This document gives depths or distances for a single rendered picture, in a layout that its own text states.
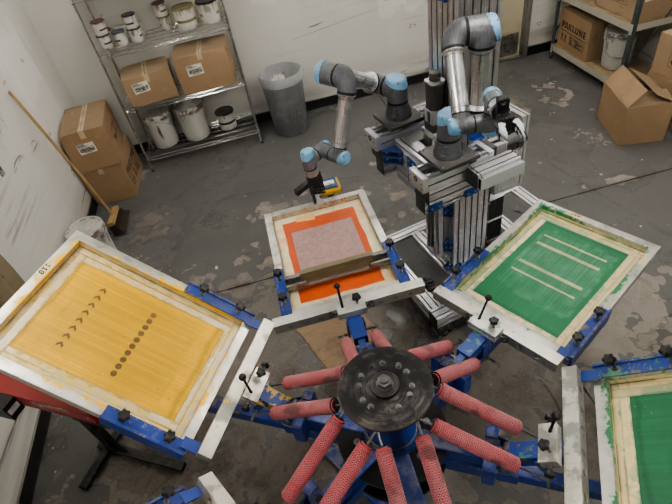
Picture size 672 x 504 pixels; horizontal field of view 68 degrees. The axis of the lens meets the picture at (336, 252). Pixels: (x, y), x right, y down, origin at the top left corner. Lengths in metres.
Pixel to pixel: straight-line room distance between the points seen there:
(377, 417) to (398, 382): 0.13
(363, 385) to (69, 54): 4.83
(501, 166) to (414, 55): 3.61
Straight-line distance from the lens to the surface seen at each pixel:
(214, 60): 5.16
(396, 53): 6.02
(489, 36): 2.32
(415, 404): 1.56
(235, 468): 3.08
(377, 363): 1.64
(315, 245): 2.59
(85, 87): 5.89
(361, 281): 2.36
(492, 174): 2.60
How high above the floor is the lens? 2.67
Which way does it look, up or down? 43 degrees down
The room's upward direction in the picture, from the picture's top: 12 degrees counter-clockwise
